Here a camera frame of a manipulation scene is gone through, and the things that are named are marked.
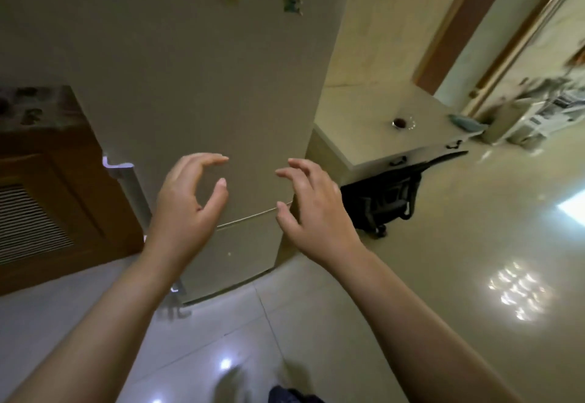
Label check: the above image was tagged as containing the slatted vent grille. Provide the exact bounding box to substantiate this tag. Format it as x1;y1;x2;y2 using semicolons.
0;182;76;265

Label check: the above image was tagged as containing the dark floral dress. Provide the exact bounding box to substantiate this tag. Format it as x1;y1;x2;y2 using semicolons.
268;385;326;403

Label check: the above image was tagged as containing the blue fluffy cloth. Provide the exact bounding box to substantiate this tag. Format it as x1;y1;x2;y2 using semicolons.
447;113;488;134

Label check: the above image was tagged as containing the brown wooden door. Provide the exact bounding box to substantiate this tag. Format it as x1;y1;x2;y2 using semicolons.
413;0;523;97

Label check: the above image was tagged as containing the white refrigerator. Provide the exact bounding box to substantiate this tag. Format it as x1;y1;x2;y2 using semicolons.
169;195;302;306

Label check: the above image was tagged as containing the person's left hand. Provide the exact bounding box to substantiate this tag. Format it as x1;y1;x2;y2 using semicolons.
143;153;230;280

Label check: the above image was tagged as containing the white air purifier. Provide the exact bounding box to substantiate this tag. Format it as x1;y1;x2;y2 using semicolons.
482;98;533;145

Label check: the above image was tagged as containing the long white door handle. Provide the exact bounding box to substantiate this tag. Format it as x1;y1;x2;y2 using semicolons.
101;154;152;231

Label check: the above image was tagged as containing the patterned cabinet cover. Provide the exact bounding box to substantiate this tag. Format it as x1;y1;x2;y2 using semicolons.
0;85;88;134

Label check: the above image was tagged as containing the person's right hand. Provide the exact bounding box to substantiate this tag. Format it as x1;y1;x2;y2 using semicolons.
274;157;368;274

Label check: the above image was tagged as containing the white television stand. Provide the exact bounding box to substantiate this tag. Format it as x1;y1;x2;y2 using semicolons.
507;76;585;145

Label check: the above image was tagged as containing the white refrigerator door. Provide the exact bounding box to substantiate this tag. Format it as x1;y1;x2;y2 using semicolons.
25;0;360;231

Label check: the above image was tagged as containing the black office chair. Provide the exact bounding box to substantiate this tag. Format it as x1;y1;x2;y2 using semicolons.
340;150;470;239

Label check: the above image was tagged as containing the wooden radiator cabinet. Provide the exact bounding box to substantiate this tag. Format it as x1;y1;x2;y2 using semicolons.
0;85;146;297

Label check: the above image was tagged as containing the white wooden desk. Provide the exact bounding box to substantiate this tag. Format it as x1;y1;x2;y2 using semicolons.
305;83;474;185

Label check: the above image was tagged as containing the person's right forearm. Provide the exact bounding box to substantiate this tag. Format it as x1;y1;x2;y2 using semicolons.
330;246;524;403

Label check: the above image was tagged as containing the person's left forearm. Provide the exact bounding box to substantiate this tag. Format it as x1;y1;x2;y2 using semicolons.
4;251;183;403

